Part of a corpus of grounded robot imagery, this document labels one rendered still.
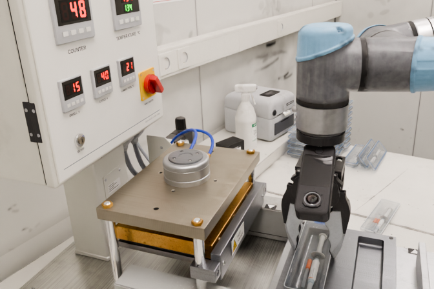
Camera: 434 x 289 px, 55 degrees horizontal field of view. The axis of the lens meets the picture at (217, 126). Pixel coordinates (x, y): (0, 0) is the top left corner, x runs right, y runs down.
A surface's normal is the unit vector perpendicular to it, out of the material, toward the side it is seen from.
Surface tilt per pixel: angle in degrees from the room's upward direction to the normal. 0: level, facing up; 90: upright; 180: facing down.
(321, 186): 30
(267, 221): 90
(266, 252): 0
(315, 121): 90
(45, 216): 90
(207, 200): 0
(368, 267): 0
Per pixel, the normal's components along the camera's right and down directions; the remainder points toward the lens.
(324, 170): -0.23, -0.64
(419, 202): -0.04, -0.94
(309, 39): -0.72, 0.22
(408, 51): -0.16, -0.29
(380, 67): -0.17, 0.22
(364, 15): -0.54, 0.32
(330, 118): 0.08, 0.33
